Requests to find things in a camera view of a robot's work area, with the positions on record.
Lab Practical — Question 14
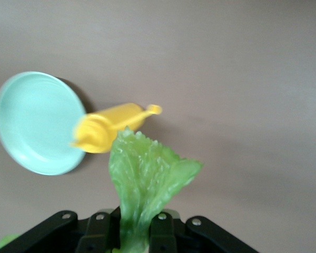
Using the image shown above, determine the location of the mint green plate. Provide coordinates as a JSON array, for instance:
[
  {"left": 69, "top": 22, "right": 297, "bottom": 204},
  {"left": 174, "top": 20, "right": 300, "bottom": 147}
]
[{"left": 0, "top": 71, "right": 87, "bottom": 176}]

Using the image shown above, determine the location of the yellow squeeze bottle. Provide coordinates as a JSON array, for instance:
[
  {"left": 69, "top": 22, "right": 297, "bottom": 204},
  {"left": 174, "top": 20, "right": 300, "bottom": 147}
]
[{"left": 69, "top": 102, "right": 163, "bottom": 154}]

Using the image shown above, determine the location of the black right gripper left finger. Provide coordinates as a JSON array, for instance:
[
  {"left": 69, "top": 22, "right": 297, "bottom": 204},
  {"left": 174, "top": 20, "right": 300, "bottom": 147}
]
[{"left": 5, "top": 208, "right": 122, "bottom": 253}]

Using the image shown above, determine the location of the green lettuce leaf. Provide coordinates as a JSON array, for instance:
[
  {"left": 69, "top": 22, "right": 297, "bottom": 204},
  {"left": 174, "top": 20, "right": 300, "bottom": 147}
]
[{"left": 0, "top": 126, "right": 204, "bottom": 253}]

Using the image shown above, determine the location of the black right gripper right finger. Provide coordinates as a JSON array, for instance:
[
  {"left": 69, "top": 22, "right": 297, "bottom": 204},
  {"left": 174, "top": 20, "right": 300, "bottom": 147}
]
[{"left": 149, "top": 210, "right": 260, "bottom": 253}]

